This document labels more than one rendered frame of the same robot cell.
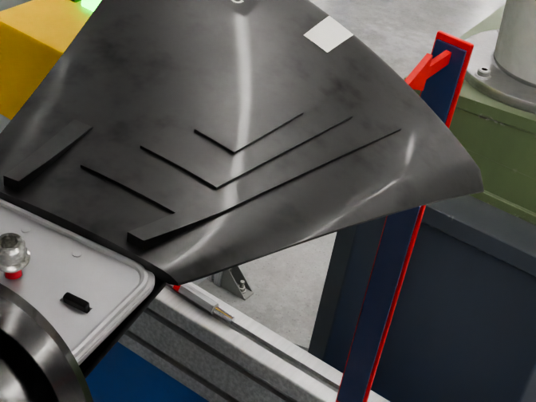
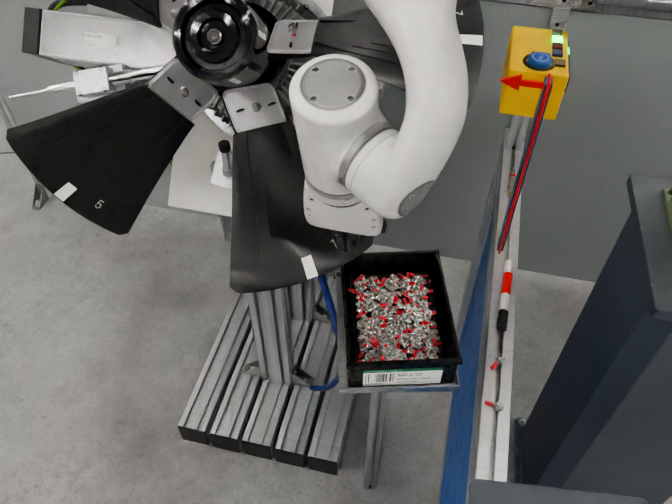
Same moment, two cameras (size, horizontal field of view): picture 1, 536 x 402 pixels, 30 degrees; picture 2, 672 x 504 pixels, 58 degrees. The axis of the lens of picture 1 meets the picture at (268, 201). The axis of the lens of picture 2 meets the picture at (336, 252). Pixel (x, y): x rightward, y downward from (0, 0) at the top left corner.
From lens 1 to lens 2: 0.73 m
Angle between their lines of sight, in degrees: 55
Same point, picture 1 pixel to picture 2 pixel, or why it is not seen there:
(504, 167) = not seen: outside the picture
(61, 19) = (534, 38)
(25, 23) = (518, 33)
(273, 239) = not seen: hidden behind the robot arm
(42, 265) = (300, 37)
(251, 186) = (362, 51)
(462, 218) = (644, 232)
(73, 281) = (298, 42)
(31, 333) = (248, 25)
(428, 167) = not seen: hidden behind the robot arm
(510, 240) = (649, 254)
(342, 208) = (379, 73)
